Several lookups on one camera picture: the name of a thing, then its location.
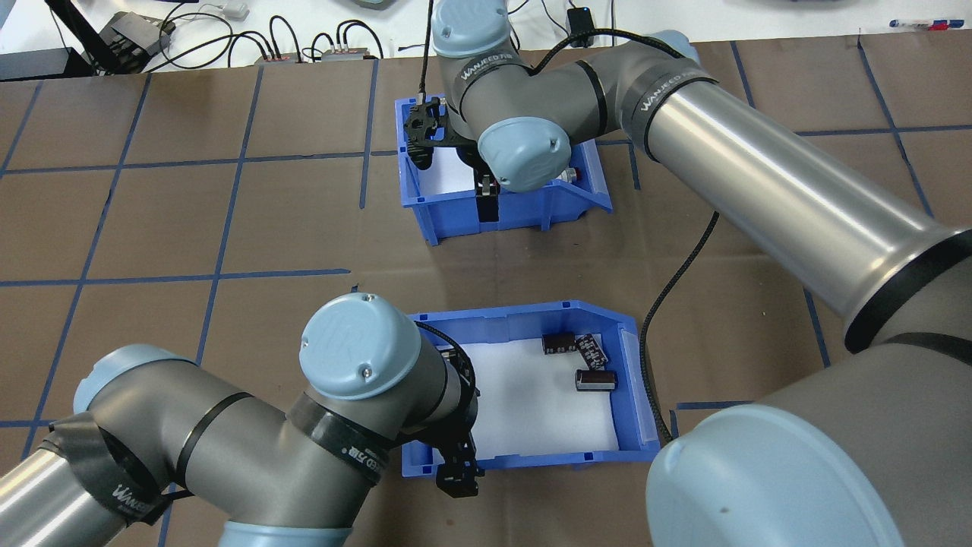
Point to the blue bin with push buttons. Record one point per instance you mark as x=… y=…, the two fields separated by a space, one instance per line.
x=516 y=209

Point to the blue bin with capacitors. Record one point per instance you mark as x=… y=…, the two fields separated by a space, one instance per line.
x=531 y=467

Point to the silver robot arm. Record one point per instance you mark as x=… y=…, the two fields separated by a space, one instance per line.
x=228 y=441
x=759 y=175

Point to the small black box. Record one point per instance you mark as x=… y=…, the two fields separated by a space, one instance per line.
x=581 y=19

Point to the black flat box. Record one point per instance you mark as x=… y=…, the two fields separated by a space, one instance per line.
x=38 y=64

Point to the pile of push-button switches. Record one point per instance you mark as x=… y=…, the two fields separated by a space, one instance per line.
x=444 y=181

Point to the white foam liner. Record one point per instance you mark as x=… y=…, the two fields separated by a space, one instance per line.
x=524 y=410

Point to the dark brown cylindrical capacitor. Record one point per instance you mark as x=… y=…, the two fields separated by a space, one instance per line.
x=596 y=380
x=560 y=344

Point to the dark capacitor with white print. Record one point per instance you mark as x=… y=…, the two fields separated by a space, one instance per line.
x=592 y=351

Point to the small grey hub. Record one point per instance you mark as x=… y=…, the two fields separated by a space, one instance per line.
x=348 y=54
x=277 y=58

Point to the grey rounded object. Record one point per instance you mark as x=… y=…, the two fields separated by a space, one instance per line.
x=372 y=3

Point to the small white adapter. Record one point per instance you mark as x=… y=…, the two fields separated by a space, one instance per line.
x=234 y=10

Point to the black ribbed device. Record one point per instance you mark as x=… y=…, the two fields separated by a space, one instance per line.
x=137 y=38

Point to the white desk top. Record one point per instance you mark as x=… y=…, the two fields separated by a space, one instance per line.
x=797 y=15

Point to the black metal bar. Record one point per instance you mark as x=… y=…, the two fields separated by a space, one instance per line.
x=76 y=30

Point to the blue red marker pen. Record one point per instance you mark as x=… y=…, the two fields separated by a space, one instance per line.
x=923 y=24

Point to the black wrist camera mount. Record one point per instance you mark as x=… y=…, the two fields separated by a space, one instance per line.
x=421 y=125
x=459 y=479

